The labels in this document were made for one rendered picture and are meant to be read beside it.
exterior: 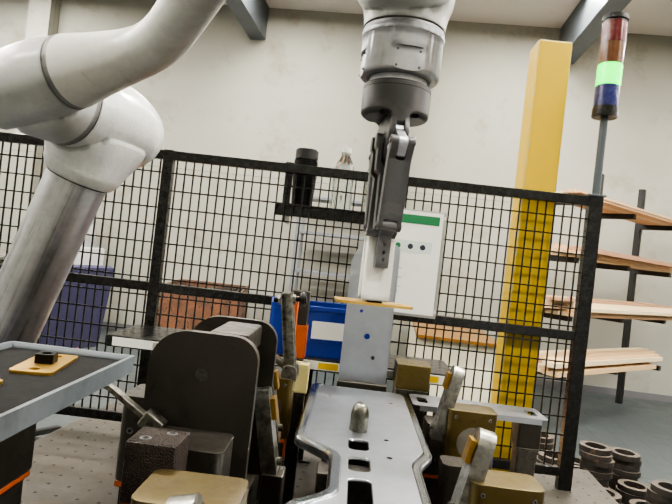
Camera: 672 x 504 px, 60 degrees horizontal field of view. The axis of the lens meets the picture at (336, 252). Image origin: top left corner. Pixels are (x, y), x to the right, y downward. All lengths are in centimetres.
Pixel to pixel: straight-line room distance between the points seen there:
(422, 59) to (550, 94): 126
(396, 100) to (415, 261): 110
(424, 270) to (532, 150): 48
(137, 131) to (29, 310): 35
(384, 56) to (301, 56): 713
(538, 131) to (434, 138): 559
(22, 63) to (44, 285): 38
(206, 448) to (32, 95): 51
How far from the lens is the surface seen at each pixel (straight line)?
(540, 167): 182
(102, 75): 83
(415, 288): 169
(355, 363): 142
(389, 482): 85
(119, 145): 101
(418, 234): 169
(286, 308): 113
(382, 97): 63
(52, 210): 105
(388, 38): 64
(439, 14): 66
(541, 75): 188
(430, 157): 734
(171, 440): 62
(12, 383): 57
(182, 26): 71
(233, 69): 790
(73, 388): 55
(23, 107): 91
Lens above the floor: 130
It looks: level
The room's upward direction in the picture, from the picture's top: 7 degrees clockwise
